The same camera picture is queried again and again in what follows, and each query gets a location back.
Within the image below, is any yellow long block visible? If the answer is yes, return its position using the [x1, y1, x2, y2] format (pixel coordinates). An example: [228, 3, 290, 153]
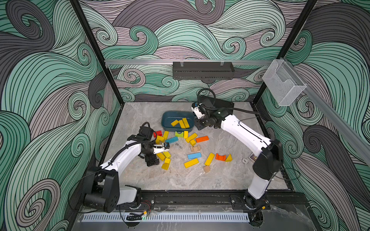
[179, 120, 186, 129]
[204, 153, 215, 166]
[186, 133, 198, 143]
[184, 158, 199, 168]
[182, 118, 190, 129]

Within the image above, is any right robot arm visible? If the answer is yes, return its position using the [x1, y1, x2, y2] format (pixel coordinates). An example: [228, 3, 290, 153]
[192, 96, 283, 210]

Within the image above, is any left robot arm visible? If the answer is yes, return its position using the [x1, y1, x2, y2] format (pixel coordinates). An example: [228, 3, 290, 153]
[82, 140, 170, 213]

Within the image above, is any black hard case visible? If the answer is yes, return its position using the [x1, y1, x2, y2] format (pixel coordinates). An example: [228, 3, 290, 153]
[198, 96, 234, 115]

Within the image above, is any red block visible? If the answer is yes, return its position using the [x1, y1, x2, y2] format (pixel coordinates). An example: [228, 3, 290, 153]
[153, 131, 162, 138]

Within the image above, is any orange long block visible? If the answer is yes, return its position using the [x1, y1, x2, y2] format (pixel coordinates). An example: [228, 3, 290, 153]
[196, 136, 209, 143]

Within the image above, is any teal long block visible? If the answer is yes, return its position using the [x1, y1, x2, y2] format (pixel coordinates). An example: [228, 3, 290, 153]
[165, 137, 179, 144]

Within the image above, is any green arch block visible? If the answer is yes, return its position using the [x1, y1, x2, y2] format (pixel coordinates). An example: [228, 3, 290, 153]
[175, 132, 184, 138]

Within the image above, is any natural wood arch block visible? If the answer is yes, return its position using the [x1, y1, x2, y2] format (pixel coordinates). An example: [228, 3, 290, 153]
[191, 145, 201, 153]

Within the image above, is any teal plastic bin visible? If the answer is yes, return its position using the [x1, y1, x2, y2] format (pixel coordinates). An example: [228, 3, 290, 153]
[161, 111, 195, 132]

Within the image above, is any light blue long block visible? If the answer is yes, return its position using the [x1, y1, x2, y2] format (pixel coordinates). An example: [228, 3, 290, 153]
[188, 153, 202, 160]

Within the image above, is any orange arch block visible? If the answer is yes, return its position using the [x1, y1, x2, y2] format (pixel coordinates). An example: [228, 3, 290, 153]
[215, 154, 227, 161]

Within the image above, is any yellow triangle block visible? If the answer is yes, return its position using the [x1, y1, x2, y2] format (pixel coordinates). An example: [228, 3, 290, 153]
[225, 155, 233, 162]

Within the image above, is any natural wood cube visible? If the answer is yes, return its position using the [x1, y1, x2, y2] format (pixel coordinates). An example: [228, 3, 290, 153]
[203, 166, 211, 173]

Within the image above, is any clear acrylic holder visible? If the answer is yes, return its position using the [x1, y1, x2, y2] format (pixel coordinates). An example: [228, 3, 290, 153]
[263, 59, 306, 106]

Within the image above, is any black wall tray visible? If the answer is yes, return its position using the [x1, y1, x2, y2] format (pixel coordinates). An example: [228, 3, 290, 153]
[172, 62, 235, 82]

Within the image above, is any white slotted cable duct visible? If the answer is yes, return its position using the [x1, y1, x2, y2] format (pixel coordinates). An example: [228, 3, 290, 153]
[81, 212, 250, 223]

